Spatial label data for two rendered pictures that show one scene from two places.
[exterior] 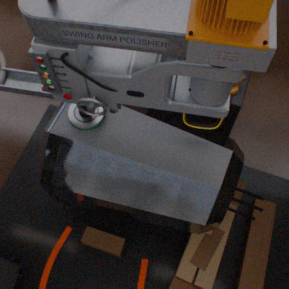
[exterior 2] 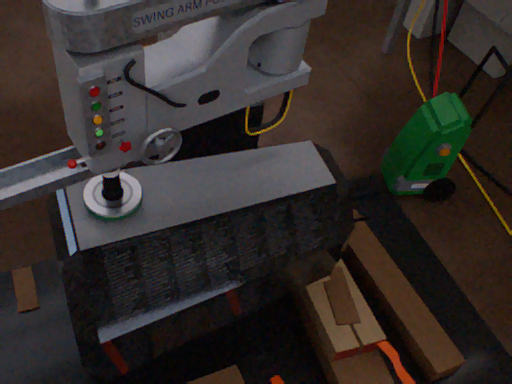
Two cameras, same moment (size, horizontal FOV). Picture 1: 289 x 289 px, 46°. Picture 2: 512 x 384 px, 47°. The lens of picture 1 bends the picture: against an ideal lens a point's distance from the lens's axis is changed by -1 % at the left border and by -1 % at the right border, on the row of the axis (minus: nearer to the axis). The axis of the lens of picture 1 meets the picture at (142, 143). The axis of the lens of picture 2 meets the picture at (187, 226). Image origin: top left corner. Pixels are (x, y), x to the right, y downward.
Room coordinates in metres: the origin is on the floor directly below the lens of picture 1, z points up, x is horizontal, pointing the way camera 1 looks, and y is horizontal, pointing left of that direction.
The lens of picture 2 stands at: (-0.11, 1.09, 2.55)
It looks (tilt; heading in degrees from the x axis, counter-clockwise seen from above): 53 degrees down; 316
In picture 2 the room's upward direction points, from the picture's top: 3 degrees clockwise
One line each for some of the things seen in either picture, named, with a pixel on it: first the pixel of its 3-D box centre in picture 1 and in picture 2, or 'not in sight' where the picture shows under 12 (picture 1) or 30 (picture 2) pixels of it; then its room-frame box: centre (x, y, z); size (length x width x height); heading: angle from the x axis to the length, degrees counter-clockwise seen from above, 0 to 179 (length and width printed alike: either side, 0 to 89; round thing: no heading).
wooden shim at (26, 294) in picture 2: not in sight; (25, 288); (1.51, 0.61, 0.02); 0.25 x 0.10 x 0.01; 156
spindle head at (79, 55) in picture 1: (87, 64); (126, 92); (1.06, 0.24, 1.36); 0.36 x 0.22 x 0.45; 78
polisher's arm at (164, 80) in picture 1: (153, 77); (213, 69); (0.98, -0.06, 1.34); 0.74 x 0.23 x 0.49; 78
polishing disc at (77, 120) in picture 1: (86, 111); (112, 193); (1.08, 0.32, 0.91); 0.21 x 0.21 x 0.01
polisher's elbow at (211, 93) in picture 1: (212, 77); (278, 35); (0.93, -0.32, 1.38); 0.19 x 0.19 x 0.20
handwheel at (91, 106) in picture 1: (93, 100); (155, 139); (0.93, 0.23, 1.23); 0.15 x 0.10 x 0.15; 78
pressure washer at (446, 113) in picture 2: not in sight; (438, 126); (0.66, -1.52, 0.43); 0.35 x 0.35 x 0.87; 53
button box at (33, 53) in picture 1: (46, 72); (95, 116); (0.98, 0.41, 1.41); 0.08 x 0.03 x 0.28; 78
